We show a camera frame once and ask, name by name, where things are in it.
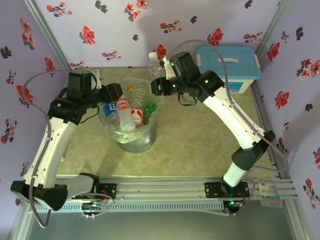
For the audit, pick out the unlabelled clear bottle white cap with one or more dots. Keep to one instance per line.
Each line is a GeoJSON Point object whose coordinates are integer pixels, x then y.
{"type": "Point", "coordinates": [156, 68]}

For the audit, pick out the green plastic bottle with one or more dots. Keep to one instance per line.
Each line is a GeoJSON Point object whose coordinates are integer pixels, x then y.
{"type": "Point", "coordinates": [150, 108]}

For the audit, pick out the clear bottle red patterned label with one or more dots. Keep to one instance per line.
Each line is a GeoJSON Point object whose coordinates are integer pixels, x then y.
{"type": "Point", "coordinates": [136, 114]}

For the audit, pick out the blue label water bottle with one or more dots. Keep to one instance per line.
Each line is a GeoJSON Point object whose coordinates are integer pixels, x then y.
{"type": "Point", "coordinates": [110, 110]}

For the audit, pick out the milky white bottle red cap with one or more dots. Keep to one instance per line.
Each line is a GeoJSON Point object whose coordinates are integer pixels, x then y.
{"type": "Point", "coordinates": [125, 117]}

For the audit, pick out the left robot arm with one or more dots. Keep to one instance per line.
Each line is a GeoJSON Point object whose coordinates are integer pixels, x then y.
{"type": "Point", "coordinates": [52, 147]}

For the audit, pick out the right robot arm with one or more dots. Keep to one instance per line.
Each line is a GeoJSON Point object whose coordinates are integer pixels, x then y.
{"type": "Point", "coordinates": [232, 117]}

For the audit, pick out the clear plastic bin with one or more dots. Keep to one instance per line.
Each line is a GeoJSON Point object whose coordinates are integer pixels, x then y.
{"type": "Point", "coordinates": [160, 110]}

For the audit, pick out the grey mesh waste bin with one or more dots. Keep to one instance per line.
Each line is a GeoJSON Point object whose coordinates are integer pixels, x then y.
{"type": "Point", "coordinates": [140, 146]}

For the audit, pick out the white storage box blue lid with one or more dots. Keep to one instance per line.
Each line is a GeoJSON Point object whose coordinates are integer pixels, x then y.
{"type": "Point", "coordinates": [240, 65]}

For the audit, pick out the aluminium frame post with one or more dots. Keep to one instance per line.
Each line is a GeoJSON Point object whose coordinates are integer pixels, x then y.
{"type": "Point", "coordinates": [21, 222]}
{"type": "Point", "coordinates": [297, 222]}
{"type": "Point", "coordinates": [47, 32]}
{"type": "Point", "coordinates": [273, 25]}

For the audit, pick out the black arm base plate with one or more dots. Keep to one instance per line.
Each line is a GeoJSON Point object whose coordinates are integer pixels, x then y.
{"type": "Point", "coordinates": [110, 191]}
{"type": "Point", "coordinates": [212, 190]}

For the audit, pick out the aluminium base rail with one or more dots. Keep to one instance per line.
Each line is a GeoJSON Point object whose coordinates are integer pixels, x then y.
{"type": "Point", "coordinates": [160, 190]}

